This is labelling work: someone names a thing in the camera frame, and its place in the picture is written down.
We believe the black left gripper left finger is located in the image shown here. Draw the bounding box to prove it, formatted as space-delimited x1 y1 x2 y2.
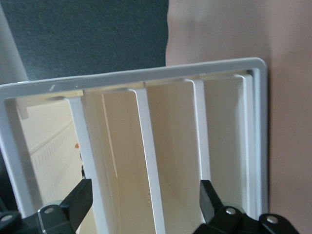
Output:
36 179 94 234

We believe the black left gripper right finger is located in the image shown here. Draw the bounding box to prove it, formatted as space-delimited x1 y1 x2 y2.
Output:
195 180 256 234

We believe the white drawer cabinet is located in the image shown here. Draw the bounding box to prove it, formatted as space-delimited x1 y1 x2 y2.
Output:
0 57 270 234

